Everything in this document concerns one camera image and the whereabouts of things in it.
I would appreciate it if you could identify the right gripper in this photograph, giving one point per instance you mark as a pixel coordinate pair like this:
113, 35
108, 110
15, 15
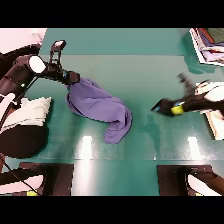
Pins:
170, 107

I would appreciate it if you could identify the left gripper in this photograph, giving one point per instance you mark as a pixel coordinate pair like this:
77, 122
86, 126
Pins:
66, 77

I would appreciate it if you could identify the purple garment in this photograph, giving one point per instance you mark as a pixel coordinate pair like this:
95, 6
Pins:
96, 105

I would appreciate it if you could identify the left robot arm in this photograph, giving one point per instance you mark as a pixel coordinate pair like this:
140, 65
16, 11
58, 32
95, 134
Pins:
15, 78

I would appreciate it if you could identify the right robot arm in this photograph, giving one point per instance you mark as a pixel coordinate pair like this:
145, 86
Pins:
206, 101

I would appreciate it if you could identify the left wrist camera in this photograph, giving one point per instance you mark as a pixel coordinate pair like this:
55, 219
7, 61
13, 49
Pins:
55, 53

